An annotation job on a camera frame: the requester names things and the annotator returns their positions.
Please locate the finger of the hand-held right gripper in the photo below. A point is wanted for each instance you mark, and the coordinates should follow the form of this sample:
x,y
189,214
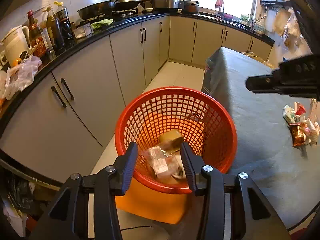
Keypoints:
x,y
260,83

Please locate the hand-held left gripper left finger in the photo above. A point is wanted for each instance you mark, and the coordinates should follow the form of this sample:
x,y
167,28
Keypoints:
x,y
130,165

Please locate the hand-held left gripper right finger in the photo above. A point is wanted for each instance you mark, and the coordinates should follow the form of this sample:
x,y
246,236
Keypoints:
x,y
187,165

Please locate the white green tissue packet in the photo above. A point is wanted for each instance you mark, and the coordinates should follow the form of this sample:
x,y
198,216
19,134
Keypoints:
x,y
289,113

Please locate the white pink wrapper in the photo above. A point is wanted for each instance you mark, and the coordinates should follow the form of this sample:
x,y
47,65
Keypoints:
x,y
312,130

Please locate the red plastic mesh basket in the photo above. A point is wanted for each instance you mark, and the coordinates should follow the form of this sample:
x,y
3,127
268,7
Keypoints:
x,y
175,90

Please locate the white crumpled wrapper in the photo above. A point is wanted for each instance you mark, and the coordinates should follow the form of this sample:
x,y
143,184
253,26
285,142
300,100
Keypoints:
x,y
176,163

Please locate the clear plastic wrapper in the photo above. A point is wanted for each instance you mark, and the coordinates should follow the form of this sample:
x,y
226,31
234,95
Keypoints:
x,y
160,162

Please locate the yellow plastic bag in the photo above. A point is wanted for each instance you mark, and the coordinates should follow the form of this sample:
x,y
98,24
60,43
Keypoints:
x,y
255,56

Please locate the red white wrapper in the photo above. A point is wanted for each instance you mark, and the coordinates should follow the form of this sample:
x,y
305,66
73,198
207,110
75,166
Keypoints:
x,y
300,108

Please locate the brown cardboard box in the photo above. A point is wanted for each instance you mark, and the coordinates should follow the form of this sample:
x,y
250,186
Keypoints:
x,y
171,137

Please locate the orange plastic stool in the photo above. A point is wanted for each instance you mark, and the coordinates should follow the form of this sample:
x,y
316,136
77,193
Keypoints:
x,y
150,205

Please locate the grey tablecloth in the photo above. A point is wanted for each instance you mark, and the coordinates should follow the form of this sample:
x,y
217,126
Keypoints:
x,y
250,130

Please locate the hanging plastic bags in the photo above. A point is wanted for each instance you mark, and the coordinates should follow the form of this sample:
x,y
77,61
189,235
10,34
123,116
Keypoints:
x,y
291,30

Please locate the beige base cabinets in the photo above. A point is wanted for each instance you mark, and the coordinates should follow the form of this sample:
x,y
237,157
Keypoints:
x,y
87,92

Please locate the pink topped faucet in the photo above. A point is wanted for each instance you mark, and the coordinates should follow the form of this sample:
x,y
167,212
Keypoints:
x,y
220,5

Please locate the dark pot with lid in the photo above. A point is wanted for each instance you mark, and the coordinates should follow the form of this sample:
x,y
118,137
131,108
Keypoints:
x,y
192,7

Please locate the steel pot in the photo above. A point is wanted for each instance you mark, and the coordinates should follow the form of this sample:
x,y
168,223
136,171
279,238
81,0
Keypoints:
x,y
166,3

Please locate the clear plastic bag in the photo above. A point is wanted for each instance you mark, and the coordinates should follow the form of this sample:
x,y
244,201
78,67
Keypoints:
x,y
22,75

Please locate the small carton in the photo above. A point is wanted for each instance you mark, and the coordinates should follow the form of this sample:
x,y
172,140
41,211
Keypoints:
x,y
82,31

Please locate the black countertop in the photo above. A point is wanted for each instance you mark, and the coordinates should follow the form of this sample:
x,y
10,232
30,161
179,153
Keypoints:
x,y
130,22

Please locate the green lettuce leaf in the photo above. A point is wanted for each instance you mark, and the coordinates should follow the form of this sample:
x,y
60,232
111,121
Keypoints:
x,y
101,23

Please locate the gas stove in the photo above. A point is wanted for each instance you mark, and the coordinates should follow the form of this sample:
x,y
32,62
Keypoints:
x,y
125,13

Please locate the wok with steel lid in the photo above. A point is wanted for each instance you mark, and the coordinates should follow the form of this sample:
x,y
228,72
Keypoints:
x,y
127,1

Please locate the red label sauce bottle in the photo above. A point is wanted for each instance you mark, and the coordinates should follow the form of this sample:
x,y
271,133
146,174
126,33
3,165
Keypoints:
x,y
36,40

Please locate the dark soy sauce bottle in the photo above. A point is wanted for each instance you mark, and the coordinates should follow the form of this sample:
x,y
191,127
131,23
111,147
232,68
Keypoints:
x,y
64,20

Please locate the black wok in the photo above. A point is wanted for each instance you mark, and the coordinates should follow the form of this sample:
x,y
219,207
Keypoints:
x,y
97,8

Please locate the white kettle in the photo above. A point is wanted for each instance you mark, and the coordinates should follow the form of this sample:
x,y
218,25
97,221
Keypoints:
x,y
16,42

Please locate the black wall rack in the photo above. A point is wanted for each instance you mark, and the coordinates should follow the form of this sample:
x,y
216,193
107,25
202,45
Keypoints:
x,y
272,2

